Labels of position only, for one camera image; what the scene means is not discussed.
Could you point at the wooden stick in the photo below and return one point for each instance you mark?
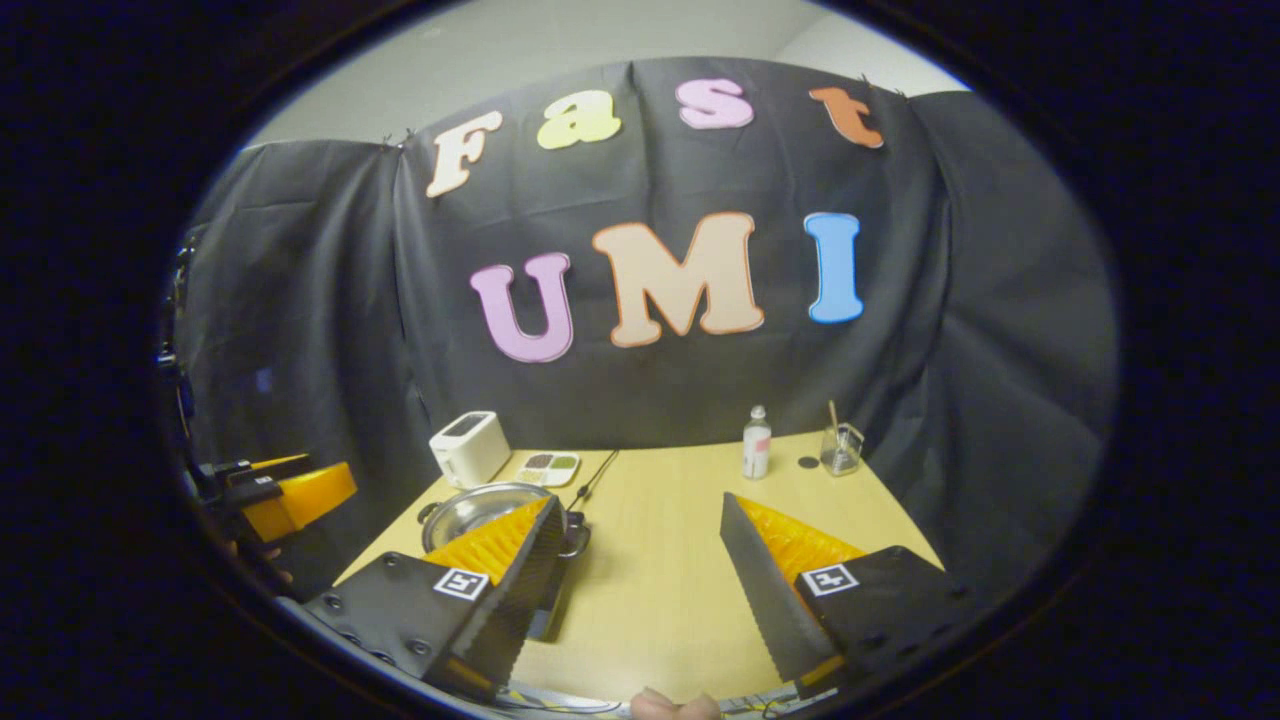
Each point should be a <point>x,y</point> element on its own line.
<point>834,418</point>

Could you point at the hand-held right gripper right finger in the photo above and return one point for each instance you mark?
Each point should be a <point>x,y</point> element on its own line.
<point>765,600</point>

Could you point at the clear bottle with white label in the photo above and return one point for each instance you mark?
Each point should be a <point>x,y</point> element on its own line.
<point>757,455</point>

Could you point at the white divided sample tray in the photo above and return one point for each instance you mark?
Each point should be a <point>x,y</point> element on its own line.
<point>548,468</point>

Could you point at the black induction cooktop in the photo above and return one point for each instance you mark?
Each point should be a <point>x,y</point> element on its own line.
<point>550,610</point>

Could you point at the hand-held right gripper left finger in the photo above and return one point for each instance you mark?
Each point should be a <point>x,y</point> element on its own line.
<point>520,600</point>

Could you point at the white toaster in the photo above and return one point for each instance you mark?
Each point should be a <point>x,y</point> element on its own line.
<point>470,455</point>

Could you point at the stainless steel pot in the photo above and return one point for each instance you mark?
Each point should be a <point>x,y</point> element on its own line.
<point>470,515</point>

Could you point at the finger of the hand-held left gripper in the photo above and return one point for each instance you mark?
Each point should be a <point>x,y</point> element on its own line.
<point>245,472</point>
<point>300,500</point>

